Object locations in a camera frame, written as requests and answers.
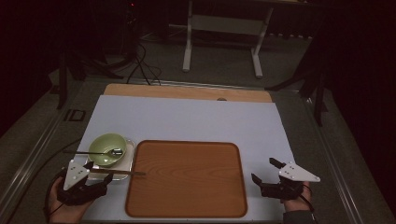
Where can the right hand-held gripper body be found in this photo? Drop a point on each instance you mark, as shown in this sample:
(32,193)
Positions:
(295,173)

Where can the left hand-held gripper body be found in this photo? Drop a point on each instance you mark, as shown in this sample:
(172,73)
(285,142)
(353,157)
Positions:
(74,174)

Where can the metal spoon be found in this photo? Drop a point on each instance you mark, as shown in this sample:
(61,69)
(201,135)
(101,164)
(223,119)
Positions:
(93,152)

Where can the green bowl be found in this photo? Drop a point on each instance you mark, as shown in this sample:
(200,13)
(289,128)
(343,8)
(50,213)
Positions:
(102,144)

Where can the white square plate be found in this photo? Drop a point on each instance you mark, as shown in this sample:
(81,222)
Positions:
(128,161)

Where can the wooden tray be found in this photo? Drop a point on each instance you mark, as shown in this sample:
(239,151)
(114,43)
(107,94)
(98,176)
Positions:
(186,180)

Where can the person's right hand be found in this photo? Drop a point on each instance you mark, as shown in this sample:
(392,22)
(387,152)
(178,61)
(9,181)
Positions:
(297,205)

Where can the person's left hand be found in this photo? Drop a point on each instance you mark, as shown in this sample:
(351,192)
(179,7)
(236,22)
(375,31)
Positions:
(65,213)

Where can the black floor outlet box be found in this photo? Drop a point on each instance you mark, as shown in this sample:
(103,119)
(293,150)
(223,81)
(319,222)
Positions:
(74,115)

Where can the black stand legs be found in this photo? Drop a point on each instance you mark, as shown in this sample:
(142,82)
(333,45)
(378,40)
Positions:
(63,87)
(319,99)

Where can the white metal stand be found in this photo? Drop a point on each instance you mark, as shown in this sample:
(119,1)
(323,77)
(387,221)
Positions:
(186,56)

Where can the metal floor rail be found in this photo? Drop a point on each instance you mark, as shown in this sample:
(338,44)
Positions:
(31,161)
(336,168)
(202,84)

